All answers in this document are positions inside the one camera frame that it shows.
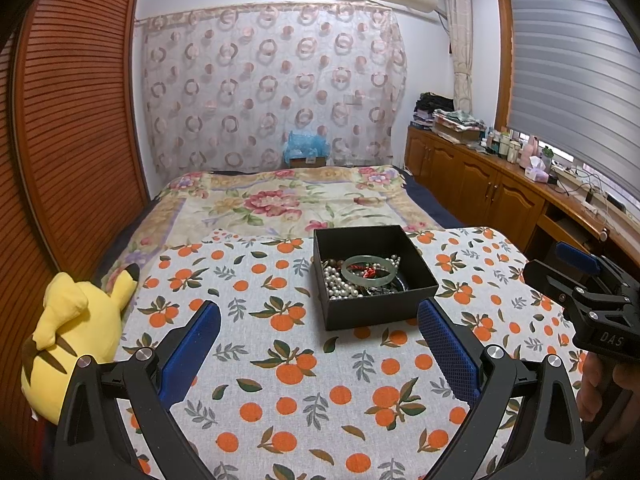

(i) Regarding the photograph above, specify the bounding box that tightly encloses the blue crinkled wrapping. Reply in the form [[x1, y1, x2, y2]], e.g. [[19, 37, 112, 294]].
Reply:
[[282, 130, 329, 163]]

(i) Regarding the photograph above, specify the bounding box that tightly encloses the circle pattern sheer curtain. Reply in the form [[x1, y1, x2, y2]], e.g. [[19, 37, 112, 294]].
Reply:
[[140, 2, 409, 177]]

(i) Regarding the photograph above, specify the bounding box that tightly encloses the beige side curtain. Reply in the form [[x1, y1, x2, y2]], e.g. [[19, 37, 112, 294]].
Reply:
[[442, 0, 475, 114]]

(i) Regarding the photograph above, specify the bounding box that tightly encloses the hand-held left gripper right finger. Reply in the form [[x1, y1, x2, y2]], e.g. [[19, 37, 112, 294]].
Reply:
[[417, 297, 589, 480]]

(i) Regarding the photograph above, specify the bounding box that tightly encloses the floral blanket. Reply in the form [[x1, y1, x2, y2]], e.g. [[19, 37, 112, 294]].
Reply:
[[95, 165, 452, 292]]

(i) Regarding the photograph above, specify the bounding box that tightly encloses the black cardboard box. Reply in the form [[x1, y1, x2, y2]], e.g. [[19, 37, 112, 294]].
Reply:
[[313, 224, 440, 332]]

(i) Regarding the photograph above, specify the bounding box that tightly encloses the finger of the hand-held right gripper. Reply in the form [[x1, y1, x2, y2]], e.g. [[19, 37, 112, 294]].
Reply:
[[554, 241, 640, 312], [522, 258, 640, 362]]

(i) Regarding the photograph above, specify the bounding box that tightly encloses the wooden window frame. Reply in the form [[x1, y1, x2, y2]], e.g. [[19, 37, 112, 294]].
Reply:
[[494, 0, 640, 133]]

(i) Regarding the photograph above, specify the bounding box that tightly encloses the pale green jade bangle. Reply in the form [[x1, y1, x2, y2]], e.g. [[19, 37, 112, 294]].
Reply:
[[342, 254, 399, 287]]

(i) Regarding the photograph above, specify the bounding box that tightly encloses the wooden cabinet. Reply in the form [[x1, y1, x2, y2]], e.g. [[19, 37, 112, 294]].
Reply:
[[404, 125, 640, 281]]

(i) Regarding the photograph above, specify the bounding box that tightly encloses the wooden louvred wardrobe door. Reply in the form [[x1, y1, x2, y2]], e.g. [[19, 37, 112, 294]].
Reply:
[[0, 0, 152, 363]]

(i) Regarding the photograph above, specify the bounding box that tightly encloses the person's right hand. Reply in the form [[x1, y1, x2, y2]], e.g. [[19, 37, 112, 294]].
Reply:
[[576, 352, 640, 424]]

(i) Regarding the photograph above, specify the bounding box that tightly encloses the group of cosmetic bottles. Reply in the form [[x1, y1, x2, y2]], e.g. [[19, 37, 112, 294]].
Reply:
[[482, 127, 542, 169]]

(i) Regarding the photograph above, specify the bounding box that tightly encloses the yellow plush toy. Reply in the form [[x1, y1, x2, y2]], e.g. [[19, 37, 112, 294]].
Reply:
[[20, 262, 141, 424]]

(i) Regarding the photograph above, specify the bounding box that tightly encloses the orange fruit print cloth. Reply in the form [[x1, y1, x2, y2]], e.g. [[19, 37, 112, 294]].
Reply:
[[112, 226, 597, 480]]

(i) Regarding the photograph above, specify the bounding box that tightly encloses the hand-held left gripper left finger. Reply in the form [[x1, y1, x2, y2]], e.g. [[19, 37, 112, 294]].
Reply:
[[52, 299, 222, 480]]

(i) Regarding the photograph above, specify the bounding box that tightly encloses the grey window blind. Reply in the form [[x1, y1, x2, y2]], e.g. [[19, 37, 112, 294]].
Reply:
[[505, 0, 640, 197]]

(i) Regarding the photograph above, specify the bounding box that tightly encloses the navy bed sheet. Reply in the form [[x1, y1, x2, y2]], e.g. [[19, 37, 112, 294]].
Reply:
[[390, 164, 467, 233]]

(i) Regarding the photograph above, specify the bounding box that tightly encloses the stack of folded clothes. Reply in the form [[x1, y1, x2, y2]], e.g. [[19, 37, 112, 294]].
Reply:
[[412, 91, 487, 144]]

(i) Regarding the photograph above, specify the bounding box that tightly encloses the white pearl necklace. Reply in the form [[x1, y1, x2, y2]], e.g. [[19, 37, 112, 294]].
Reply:
[[322, 255, 402, 302]]

